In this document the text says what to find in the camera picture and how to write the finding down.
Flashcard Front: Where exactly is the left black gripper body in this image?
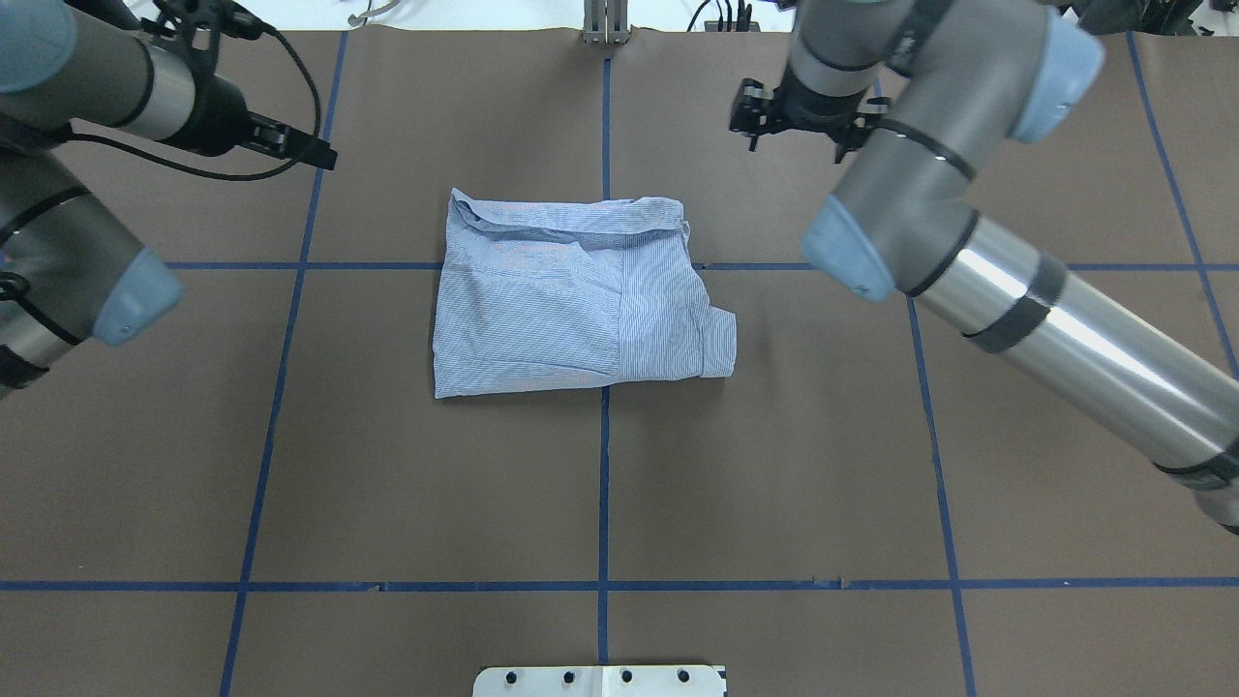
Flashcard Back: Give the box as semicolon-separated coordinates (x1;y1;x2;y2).
190;76;252;156

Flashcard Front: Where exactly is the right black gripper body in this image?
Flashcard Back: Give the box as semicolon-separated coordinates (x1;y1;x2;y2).
774;82;867;132

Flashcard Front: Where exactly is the light blue striped shirt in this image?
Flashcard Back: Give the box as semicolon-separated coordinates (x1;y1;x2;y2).
431;189;738;400

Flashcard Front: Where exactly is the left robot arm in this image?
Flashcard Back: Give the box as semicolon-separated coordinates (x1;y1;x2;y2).
1;1;338;394

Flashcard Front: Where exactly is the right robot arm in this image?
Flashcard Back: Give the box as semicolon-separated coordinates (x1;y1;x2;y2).
729;1;1237;534

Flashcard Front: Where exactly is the black usb hub left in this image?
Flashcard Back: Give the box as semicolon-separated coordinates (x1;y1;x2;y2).
686;1;760;33

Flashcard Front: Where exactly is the white mounting plate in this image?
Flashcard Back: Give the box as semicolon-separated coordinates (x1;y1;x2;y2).
470;664;729;696

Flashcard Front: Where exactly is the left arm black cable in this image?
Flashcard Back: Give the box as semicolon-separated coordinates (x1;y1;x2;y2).
58;19;325;183

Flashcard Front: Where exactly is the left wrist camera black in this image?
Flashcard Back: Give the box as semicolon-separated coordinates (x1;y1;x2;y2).
138;1;275;74

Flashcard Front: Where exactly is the grey aluminium post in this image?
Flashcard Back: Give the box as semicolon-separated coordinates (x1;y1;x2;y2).
581;0;631;45

